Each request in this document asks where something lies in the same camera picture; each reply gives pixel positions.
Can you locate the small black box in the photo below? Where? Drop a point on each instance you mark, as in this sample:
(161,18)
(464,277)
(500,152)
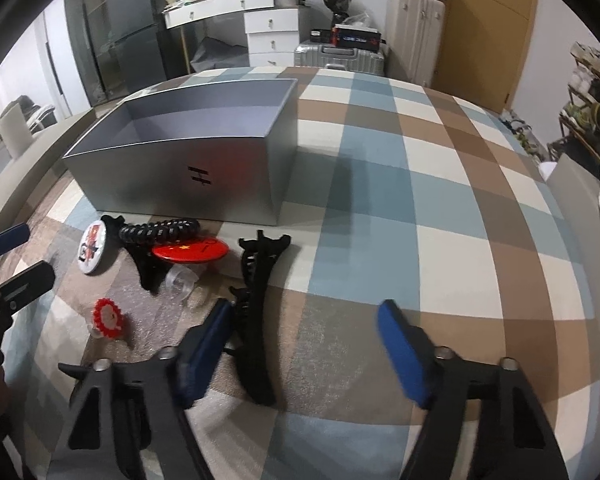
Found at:
(320,36)

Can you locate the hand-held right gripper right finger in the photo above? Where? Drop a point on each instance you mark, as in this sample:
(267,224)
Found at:
(405,355)

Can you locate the black headband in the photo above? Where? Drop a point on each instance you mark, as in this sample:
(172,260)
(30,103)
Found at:
(257,335)

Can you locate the grey board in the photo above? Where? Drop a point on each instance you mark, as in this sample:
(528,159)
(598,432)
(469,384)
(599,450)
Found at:
(575,185)

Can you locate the silver suitcase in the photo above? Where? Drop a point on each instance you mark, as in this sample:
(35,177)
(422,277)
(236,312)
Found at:
(340,60)

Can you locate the black and red box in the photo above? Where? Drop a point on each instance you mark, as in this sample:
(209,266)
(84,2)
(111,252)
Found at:
(357,37)

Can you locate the white chair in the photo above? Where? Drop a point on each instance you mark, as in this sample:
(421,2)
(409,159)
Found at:
(12,125)

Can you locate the wooden door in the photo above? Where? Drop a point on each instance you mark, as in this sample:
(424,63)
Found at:
(485,25)

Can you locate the silver cardboard box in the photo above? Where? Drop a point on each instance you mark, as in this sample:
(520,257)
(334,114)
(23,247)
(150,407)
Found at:
(180,175)

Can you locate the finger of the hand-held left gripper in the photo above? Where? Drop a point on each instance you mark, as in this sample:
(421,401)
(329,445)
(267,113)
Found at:
(7,240)
(25,280)

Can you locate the plaid blanket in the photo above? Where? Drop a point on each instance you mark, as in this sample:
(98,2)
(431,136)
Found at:
(380,185)

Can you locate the red oval pin badge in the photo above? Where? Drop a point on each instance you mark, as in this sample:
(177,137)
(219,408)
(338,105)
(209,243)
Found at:
(185,251)

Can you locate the white desk with drawers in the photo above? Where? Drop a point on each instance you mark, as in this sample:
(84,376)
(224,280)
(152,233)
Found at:
(270,30)

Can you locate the dark grey refrigerator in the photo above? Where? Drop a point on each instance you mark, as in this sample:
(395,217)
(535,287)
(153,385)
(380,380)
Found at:
(125,25)

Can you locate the white round pin badge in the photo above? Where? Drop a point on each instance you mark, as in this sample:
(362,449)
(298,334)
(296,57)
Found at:
(91,247)

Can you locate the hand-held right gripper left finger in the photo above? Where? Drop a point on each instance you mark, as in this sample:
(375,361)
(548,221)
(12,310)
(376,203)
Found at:
(206,350)

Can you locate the white suitcase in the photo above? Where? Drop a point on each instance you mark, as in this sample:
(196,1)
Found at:
(412,35)

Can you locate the small black hair clip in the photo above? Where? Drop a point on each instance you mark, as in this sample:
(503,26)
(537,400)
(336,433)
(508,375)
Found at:
(147,272)

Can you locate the shoe rack with shoes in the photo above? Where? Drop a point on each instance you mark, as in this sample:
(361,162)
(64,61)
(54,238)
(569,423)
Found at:
(590,100)

